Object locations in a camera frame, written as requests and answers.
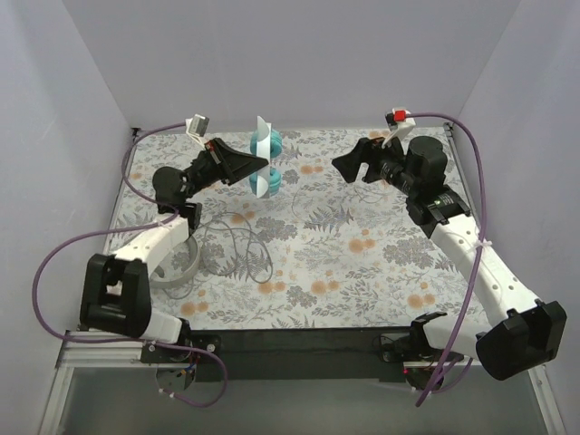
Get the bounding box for teal white headphones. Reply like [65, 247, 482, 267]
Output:
[249, 116, 283, 198]

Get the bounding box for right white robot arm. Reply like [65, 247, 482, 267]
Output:
[332, 136, 567, 381]

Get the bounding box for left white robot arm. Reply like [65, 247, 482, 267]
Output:
[80, 138, 268, 363]

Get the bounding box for floral table mat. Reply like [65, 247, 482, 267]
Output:
[83, 127, 508, 329]

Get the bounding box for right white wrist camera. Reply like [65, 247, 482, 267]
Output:
[382, 108, 416, 148]

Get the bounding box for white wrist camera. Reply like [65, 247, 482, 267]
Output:
[382, 108, 416, 148]
[185, 114, 209, 148]

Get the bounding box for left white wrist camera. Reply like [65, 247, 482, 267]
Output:
[185, 114, 209, 148]

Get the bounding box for grey headphone cable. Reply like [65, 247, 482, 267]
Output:
[158, 212, 276, 300]

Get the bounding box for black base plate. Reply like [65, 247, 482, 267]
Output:
[140, 325, 463, 386]

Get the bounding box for aluminium frame rail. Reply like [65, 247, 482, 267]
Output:
[38, 331, 142, 434]

